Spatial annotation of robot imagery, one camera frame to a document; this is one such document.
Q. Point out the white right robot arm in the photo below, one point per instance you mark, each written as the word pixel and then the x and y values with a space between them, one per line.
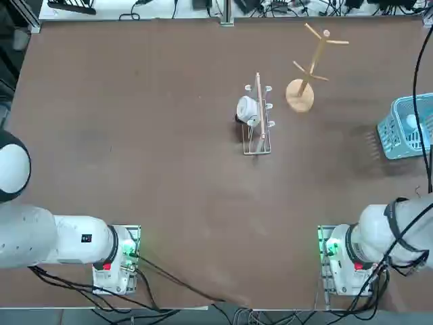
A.
pixel 372 230

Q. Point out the black power adapter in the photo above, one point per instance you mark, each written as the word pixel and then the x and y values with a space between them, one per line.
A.
pixel 202 3

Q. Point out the blue cup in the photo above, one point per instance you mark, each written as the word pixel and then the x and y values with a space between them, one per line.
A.
pixel 411 122

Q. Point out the aluminium profile beam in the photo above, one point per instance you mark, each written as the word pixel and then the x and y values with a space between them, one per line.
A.
pixel 34 23

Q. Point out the aluminium profile post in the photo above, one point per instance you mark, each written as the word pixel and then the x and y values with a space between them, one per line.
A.
pixel 227 13

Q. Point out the wooden cup rack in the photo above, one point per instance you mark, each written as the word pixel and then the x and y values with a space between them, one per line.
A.
pixel 299 100

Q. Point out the black box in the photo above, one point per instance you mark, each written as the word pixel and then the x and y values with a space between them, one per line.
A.
pixel 248 5

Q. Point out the blue plastic basket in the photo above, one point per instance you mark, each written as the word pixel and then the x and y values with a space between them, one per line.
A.
pixel 389 135

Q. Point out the white cup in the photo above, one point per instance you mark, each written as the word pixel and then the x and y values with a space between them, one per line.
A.
pixel 247 108

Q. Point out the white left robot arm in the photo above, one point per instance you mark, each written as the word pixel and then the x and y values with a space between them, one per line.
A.
pixel 67 243

